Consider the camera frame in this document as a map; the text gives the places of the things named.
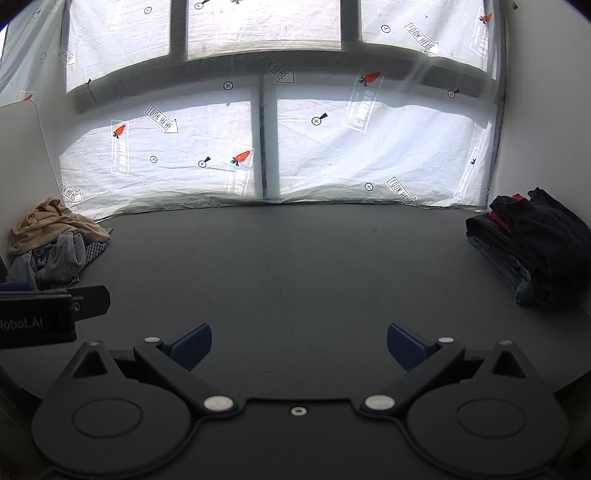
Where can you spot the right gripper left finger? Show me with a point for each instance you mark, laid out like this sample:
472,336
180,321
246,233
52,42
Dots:
97,423

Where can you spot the beige long-sleeve garment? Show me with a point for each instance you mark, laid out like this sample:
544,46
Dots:
46,222

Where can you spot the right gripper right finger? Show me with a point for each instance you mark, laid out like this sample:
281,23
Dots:
471,413

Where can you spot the white board panel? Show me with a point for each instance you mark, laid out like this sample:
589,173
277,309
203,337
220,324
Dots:
26,175

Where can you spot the blue checkered cloth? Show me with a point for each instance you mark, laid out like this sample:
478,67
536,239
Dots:
93,251

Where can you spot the dark folded clothes stack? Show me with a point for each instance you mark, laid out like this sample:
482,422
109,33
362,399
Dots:
539,246

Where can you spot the grey crumpled garment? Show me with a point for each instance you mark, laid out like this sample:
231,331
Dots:
56,263

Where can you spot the white printed plastic sheet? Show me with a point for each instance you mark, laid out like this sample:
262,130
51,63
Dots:
151,105

